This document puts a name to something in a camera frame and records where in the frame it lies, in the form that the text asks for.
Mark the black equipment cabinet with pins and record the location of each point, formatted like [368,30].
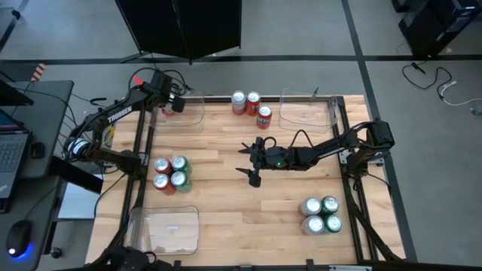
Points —
[433,26]

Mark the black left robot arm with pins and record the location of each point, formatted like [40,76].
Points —
[119,114]

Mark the black computer mouse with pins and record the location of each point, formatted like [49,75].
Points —
[18,237]

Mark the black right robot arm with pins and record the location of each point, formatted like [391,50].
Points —
[331,145]

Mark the dark grey side desk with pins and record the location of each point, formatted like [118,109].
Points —
[45,113]

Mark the small black box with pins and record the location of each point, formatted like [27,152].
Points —
[37,150]

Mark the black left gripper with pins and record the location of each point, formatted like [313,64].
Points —
[162,84]

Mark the silver frame plate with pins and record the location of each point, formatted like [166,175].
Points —
[350,268]

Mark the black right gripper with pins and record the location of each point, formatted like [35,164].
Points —
[276,156]

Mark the orange Fanta soda can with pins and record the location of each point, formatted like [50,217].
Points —
[162,181]
[264,111]
[253,98]
[162,165]

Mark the white sheet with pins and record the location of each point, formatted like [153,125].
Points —
[77,203]

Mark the black laptop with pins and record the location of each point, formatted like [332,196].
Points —
[11,150]

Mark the black folding partition screen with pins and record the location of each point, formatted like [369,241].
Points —
[188,26]

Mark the black round knob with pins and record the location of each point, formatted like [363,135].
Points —
[55,252]

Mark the clear plastic bin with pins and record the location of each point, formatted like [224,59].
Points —
[305,120]
[165,241]
[192,120]

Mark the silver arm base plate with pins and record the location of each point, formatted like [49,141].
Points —
[342,158]

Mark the black aluminium table frame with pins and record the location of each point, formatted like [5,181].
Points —
[340,101]

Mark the orange black hazard tape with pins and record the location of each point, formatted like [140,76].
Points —
[38,71]

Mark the grey plug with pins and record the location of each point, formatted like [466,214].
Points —
[476,110]

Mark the black flat bar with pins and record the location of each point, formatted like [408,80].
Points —
[75,176]

